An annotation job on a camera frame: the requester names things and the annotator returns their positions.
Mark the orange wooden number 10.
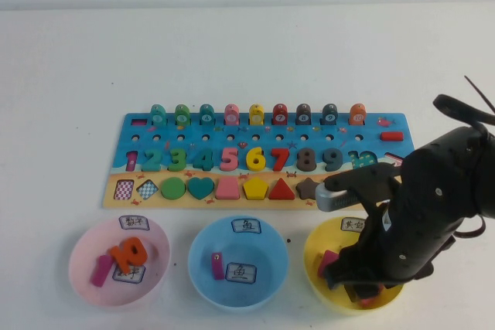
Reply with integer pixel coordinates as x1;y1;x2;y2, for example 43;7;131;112
109;236;149;274

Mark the yellow plastic bowl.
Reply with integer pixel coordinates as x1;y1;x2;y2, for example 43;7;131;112
303;216;407;316

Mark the teal wooden heart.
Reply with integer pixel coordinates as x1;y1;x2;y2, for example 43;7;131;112
187;176;215;200

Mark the paper label reading 数字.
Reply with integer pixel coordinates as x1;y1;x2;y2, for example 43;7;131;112
118;216;150;233
111;266;147;284

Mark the slate fish piece number 9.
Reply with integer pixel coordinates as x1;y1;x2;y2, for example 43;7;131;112
321;104;338;127

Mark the paper label reading 其它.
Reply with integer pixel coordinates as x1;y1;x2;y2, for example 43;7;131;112
340;217;367;233

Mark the green wooden circle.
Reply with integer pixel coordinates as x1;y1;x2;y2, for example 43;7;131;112
160;176;187;201

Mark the orange fish piece number 10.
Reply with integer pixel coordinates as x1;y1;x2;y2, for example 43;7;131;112
350;104;367;127

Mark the slate wooden number 9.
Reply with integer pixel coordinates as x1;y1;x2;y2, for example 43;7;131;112
323;148;345;173

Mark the dark looped cable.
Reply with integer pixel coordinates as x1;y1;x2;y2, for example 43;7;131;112
452;216;487;239

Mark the paper label reading 鱼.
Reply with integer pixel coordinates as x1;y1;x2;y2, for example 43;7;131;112
231;217;262;233
225;262;259;284

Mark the red wooden triangle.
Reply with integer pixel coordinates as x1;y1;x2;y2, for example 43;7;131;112
268;177;297;201

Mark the turquoise wooden number 2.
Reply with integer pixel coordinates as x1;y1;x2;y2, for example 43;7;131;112
141;147;166;172

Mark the pink fish piece number 5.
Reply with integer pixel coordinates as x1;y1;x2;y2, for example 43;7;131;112
224;104;240;126

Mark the green fish piece number 3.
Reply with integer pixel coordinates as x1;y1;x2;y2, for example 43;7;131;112
173;104;190;127

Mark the brown fish piece number 8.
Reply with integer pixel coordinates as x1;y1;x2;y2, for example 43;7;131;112
295;104;312;126

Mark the pink wooden trapezoid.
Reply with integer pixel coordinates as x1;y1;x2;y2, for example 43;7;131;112
214;177;243;201

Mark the green wooden number 3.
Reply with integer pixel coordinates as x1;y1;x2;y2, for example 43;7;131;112
166;147;190;172

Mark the turquoise fish piece number 2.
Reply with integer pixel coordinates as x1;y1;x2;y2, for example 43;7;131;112
149;104;166;126

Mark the red wooden number 7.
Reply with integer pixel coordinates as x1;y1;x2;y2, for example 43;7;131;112
270;148;292;172

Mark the yellow wooden pentagon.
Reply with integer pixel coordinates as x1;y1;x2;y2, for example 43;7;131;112
242;177;269;201

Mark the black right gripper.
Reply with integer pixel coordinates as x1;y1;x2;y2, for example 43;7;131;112
324;190;480;300

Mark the magenta wooden number 1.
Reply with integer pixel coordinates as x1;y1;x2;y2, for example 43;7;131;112
90;254;113;287

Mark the teal wooden number 4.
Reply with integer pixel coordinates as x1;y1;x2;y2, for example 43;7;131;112
192;148;216;172

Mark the brown wooden number 8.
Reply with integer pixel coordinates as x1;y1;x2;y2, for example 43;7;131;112
296;148;319;173

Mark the thick black cable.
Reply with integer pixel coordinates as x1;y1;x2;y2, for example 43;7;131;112
432;94;495;130

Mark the thin dark cable tie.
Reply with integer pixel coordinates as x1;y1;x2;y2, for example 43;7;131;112
463;74;495;113

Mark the brown wooden star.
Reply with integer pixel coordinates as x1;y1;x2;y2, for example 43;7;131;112
295;177;322;202

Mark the magenta wooden rectangle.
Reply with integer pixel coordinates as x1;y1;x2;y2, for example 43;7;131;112
317;250;341;277

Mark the pink wooden number 5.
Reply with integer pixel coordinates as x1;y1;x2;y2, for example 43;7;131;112
220;147;244;172

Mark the magenta fish piece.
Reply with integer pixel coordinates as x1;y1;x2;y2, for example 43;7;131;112
210;251;225;281

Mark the yellow fish piece number 6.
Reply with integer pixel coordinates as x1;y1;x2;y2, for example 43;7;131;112
248;104;265;126

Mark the colourful wooden puzzle board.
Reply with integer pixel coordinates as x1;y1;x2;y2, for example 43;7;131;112
101;112;415;211

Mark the teal fish piece number 4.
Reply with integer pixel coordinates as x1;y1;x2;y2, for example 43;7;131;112
198;104;215;126

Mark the red fish piece number 7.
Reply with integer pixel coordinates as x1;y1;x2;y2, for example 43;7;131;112
271;104;289;126

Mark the yellow wooden number 6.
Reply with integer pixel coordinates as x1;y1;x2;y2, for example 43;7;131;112
245;147;268;172

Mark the pink plastic bowl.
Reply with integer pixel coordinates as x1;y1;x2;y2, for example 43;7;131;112
68;216;172;304

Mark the blue plastic bowl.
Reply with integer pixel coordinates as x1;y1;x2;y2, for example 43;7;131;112
187;216;290;312

